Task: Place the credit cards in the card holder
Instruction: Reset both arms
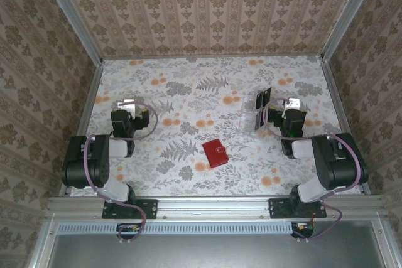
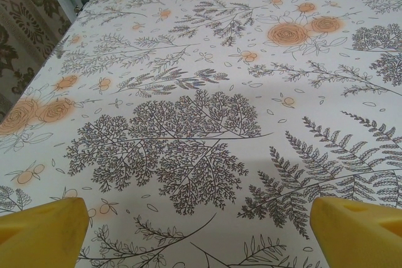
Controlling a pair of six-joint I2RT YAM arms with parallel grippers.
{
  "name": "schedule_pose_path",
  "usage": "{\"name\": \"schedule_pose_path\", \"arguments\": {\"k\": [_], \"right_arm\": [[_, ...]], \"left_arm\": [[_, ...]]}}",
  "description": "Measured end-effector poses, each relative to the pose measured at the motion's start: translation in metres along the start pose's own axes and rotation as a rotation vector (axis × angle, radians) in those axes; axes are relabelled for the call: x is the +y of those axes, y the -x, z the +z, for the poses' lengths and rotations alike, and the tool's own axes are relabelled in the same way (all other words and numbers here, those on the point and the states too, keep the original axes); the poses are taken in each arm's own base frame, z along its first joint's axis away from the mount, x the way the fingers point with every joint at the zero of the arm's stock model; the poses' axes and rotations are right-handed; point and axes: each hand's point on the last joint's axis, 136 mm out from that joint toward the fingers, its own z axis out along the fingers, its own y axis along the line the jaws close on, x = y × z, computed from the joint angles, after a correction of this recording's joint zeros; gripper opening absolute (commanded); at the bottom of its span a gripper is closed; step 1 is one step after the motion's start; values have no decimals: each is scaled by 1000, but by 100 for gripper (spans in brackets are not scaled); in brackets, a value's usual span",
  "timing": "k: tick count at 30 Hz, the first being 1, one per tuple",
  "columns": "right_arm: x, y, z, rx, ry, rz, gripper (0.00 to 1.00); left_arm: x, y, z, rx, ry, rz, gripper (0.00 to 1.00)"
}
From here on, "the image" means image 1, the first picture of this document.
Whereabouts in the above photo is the clear acrylic card stand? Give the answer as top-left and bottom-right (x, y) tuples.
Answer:
(239, 87), (273, 136)

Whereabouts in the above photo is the red leather card holder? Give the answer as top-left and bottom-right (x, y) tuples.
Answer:
(202, 139), (231, 169)

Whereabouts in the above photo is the floral tablecloth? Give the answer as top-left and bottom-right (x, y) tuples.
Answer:
(70, 55), (362, 196)

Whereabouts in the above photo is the wide aluminium mounting beam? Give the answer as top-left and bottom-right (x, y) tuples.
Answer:
(46, 195), (386, 220)

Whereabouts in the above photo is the grey metal sheet panel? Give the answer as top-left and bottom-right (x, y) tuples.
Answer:
(46, 220), (383, 268)

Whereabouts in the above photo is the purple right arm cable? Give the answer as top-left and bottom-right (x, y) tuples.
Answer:
(262, 97), (365, 244)

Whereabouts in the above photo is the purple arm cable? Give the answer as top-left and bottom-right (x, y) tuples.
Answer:
(83, 102), (158, 245)
(262, 97), (365, 244)

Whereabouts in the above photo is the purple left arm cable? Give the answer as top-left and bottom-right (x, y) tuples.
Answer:
(83, 102), (158, 245)

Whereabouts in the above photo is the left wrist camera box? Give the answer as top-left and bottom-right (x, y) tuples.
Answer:
(117, 98), (136, 117)

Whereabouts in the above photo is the aluminium frame rail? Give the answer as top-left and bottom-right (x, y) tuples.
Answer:
(58, 60), (104, 196)
(320, 56), (371, 195)

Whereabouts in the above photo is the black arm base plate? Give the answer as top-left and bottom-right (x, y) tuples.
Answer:
(268, 198), (327, 220)
(102, 198), (158, 220)

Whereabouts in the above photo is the black cable connector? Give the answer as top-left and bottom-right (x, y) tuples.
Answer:
(116, 222), (143, 240)
(291, 222), (315, 238)

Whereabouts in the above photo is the aluminium frame post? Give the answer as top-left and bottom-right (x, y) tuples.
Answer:
(320, 0), (383, 62)
(36, 0), (104, 67)

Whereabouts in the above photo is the grey slotted cable duct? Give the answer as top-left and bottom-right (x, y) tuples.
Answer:
(58, 221), (295, 235)

